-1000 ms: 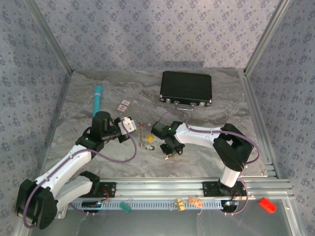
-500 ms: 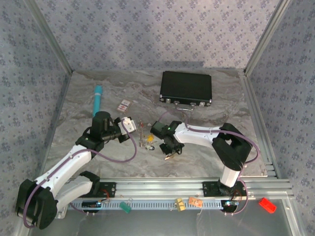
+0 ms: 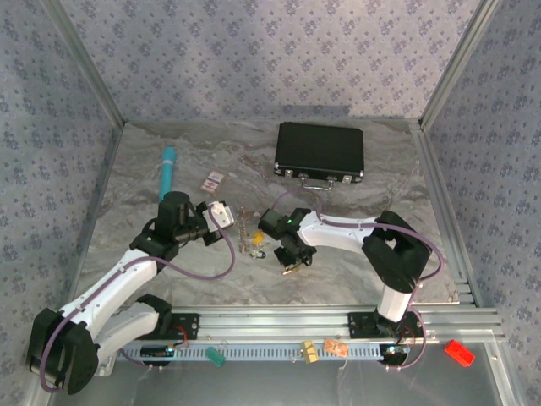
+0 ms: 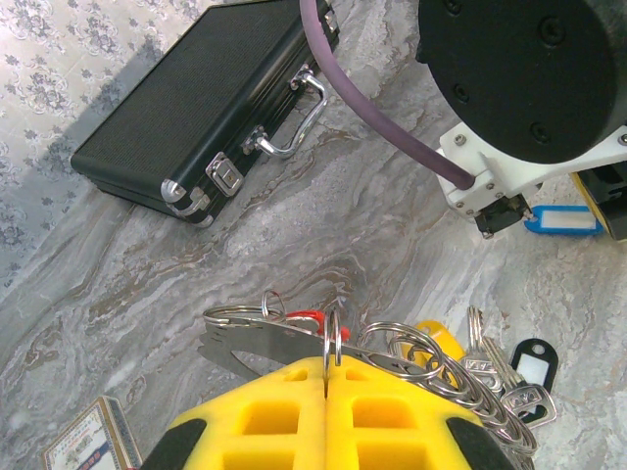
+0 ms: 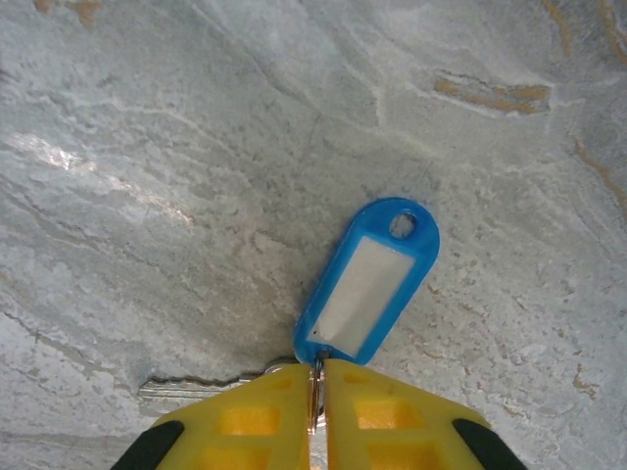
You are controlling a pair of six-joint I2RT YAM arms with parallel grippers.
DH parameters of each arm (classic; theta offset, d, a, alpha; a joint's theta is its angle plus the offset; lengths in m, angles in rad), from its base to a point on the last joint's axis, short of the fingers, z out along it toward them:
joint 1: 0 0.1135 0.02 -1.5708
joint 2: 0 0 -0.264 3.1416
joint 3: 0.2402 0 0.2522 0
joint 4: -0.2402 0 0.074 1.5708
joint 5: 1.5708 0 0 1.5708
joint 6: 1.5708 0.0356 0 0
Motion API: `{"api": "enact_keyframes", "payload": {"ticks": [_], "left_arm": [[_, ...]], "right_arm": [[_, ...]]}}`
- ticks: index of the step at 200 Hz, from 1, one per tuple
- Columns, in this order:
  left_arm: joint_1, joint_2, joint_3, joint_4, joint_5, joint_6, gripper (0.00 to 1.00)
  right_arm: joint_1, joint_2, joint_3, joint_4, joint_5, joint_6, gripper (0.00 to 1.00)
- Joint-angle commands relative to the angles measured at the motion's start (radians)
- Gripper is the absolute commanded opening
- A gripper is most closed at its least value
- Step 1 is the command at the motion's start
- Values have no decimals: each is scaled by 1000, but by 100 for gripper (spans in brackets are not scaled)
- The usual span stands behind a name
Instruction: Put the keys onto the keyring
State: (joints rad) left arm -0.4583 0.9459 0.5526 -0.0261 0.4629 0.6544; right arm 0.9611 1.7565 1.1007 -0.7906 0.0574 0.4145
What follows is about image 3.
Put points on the key with blue tag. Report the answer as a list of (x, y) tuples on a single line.
[(258, 254)]

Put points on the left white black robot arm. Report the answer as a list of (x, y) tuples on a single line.
[(110, 287)]

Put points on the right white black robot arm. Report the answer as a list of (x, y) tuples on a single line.
[(338, 230)]

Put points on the teal plastic pen tube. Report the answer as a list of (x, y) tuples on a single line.
[(167, 169)]

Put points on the small red white card box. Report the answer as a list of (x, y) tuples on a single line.
[(214, 182)]

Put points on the black briefcase with metal latches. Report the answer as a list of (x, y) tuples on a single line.
[(317, 146)]

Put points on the tan yellow plastic tag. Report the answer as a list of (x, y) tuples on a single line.
[(309, 352)]

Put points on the orange printed tag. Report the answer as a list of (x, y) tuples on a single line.
[(336, 347)]

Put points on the green plastic tag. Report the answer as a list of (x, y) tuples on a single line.
[(214, 356)]

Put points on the left small circuit board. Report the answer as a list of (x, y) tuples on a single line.
[(157, 351)]

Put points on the small circuit board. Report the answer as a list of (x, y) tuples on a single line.
[(157, 351), (396, 350)]

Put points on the right small circuit board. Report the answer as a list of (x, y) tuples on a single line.
[(396, 350)]

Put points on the red plastic block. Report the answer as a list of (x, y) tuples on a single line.
[(460, 353)]

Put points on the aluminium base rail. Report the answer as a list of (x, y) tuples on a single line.
[(274, 323)]

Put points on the aluminium frame post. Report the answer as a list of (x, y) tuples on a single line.
[(458, 63), (84, 63)]

